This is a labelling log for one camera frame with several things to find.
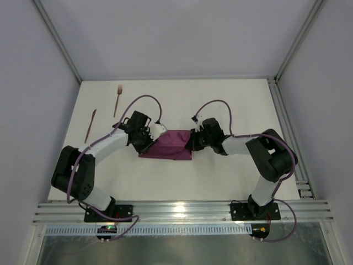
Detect purple satin napkin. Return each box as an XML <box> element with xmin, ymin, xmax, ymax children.
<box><xmin>139</xmin><ymin>130</ymin><xmax>192</xmax><ymax>161</ymax></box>

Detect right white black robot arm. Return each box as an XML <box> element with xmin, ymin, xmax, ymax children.
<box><xmin>185</xmin><ymin>116</ymin><xmax>298</xmax><ymax>220</ymax></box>

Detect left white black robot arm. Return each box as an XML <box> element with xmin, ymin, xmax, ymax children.
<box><xmin>51</xmin><ymin>111</ymin><xmax>167</xmax><ymax>211</ymax></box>

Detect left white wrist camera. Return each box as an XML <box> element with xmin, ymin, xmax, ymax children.
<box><xmin>149</xmin><ymin>123</ymin><xmax>168</xmax><ymax>141</ymax></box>

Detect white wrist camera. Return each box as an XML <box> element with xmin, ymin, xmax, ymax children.
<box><xmin>191</xmin><ymin>114</ymin><xmax>204</xmax><ymax>132</ymax></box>
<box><xmin>149</xmin><ymin>123</ymin><xmax>168</xmax><ymax>141</ymax></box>

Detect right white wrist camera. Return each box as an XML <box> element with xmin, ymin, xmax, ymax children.
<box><xmin>191</xmin><ymin>114</ymin><xmax>204</xmax><ymax>132</ymax></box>

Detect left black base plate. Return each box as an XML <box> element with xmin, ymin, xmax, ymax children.
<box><xmin>84</xmin><ymin>204</ymin><xmax>133</xmax><ymax>223</ymax></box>

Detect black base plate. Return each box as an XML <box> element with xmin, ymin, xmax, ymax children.
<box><xmin>84</xmin><ymin>204</ymin><xmax>133</xmax><ymax>223</ymax></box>
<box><xmin>229</xmin><ymin>200</ymin><xmax>281</xmax><ymax>221</ymax></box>

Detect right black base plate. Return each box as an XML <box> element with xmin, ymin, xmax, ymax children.
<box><xmin>229</xmin><ymin>200</ymin><xmax>281</xmax><ymax>221</ymax></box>

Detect grey slotted cable duct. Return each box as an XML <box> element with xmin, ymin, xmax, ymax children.
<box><xmin>45</xmin><ymin>223</ymin><xmax>252</xmax><ymax>237</ymax></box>

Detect right side aluminium rail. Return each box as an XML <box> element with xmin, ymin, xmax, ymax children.
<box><xmin>267</xmin><ymin>78</ymin><xmax>316</xmax><ymax>200</ymax></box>

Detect aluminium rail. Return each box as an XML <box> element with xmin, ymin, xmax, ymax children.
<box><xmin>33</xmin><ymin>199</ymin><xmax>334</xmax><ymax>225</ymax></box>
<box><xmin>267</xmin><ymin>78</ymin><xmax>316</xmax><ymax>200</ymax></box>

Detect front aluminium rail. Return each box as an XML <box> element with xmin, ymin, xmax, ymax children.
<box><xmin>33</xmin><ymin>199</ymin><xmax>334</xmax><ymax>225</ymax></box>

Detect left corner aluminium post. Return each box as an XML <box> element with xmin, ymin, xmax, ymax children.
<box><xmin>31</xmin><ymin>0</ymin><xmax>83</xmax><ymax>84</ymax></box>

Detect corner aluminium post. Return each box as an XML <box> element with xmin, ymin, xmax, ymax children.
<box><xmin>274</xmin><ymin>0</ymin><xmax>327</xmax><ymax>83</ymax></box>
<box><xmin>31</xmin><ymin>0</ymin><xmax>83</xmax><ymax>84</ymax></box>

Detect right corner aluminium post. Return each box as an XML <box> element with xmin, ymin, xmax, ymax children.
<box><xmin>274</xmin><ymin>0</ymin><xmax>327</xmax><ymax>83</ymax></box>

